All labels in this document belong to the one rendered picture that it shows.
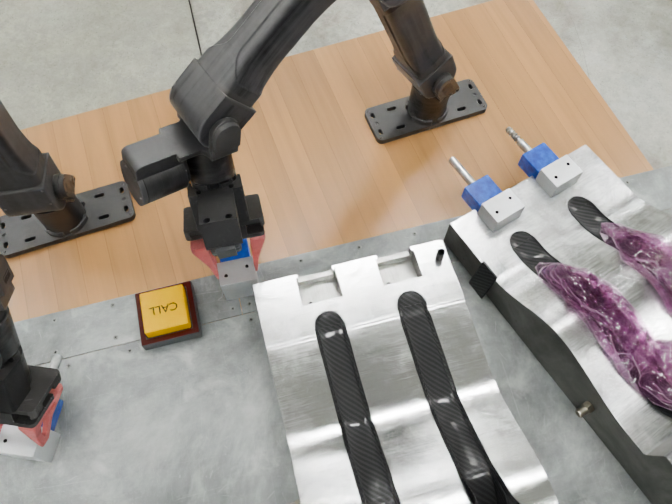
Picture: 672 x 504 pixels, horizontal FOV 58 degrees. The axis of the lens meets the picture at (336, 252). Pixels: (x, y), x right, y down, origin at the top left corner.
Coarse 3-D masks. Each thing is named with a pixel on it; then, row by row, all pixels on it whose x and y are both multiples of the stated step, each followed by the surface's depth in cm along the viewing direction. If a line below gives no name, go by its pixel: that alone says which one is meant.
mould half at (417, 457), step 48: (288, 288) 78; (384, 288) 78; (432, 288) 78; (288, 336) 75; (384, 336) 75; (288, 384) 73; (384, 384) 73; (480, 384) 73; (288, 432) 70; (336, 432) 70; (384, 432) 70; (432, 432) 69; (480, 432) 69; (336, 480) 66; (432, 480) 65; (528, 480) 64
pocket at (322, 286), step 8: (328, 272) 80; (296, 280) 79; (304, 280) 80; (312, 280) 80; (320, 280) 81; (328, 280) 81; (336, 280) 80; (304, 288) 81; (312, 288) 81; (320, 288) 81; (328, 288) 81; (336, 288) 81; (304, 296) 80; (312, 296) 80; (320, 296) 80; (328, 296) 80; (336, 296) 80; (304, 304) 80
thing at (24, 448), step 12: (60, 360) 80; (60, 408) 78; (0, 432) 73; (12, 432) 73; (0, 444) 72; (12, 444) 72; (24, 444) 72; (36, 444) 72; (48, 444) 75; (12, 456) 75; (24, 456) 72; (36, 456) 73; (48, 456) 76
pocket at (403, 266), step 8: (392, 256) 81; (400, 256) 81; (408, 256) 82; (384, 264) 82; (392, 264) 82; (400, 264) 82; (408, 264) 82; (416, 264) 80; (384, 272) 82; (392, 272) 82; (400, 272) 82; (408, 272) 82; (416, 272) 81; (384, 280) 81; (392, 280) 81; (400, 280) 81
